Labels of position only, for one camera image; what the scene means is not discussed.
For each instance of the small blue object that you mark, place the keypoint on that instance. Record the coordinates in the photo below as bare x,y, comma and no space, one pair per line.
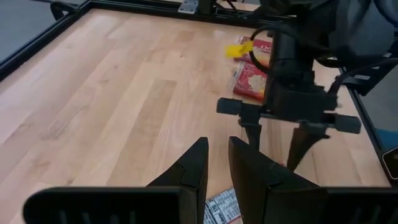
385,140

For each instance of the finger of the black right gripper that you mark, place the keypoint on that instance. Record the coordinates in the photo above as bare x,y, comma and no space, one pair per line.
253,133
301,143

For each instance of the black aluminium table frame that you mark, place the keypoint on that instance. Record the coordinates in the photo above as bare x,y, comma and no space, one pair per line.
46,36

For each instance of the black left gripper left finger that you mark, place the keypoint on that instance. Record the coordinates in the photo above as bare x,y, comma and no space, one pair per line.
192,168

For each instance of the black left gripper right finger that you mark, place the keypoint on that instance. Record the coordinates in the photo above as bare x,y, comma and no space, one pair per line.
252,174

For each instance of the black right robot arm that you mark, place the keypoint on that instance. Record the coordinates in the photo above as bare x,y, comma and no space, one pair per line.
357,25

